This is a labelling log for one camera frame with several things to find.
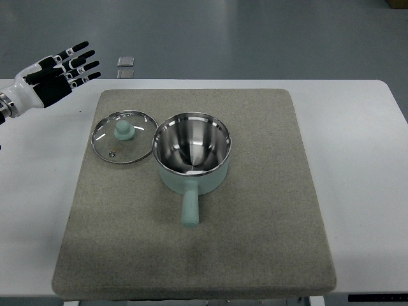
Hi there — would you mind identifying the metal floor plate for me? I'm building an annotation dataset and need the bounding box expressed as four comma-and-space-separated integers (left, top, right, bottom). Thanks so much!
117, 56, 135, 67
117, 69, 135, 79

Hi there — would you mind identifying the upper metal floor plate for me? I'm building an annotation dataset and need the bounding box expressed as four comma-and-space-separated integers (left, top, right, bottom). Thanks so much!
117, 56, 135, 67

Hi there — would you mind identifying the lower metal floor plate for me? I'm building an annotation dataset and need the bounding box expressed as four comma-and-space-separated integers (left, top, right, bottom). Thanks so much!
117, 69, 135, 79

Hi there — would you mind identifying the black table control panel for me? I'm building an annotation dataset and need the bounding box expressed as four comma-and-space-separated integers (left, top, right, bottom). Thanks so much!
347, 293, 408, 303

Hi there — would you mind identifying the cardboard box corner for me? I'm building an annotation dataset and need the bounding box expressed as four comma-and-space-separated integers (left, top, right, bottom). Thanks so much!
386, 0, 408, 9

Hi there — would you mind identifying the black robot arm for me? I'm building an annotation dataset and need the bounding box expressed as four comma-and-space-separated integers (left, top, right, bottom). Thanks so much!
0, 104, 8, 124

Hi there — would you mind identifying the glass lid with green knob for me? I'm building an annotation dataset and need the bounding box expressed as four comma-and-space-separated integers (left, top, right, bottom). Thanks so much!
91, 110, 157, 164

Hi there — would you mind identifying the mint green saucepan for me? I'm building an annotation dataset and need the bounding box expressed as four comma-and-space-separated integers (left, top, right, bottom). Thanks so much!
152, 112, 232, 228

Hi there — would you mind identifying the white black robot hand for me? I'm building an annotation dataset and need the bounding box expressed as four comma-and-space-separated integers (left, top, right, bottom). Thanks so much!
1, 41, 101, 119

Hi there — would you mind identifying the beige fabric mat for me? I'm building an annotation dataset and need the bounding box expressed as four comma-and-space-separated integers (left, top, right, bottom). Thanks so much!
52, 89, 337, 300

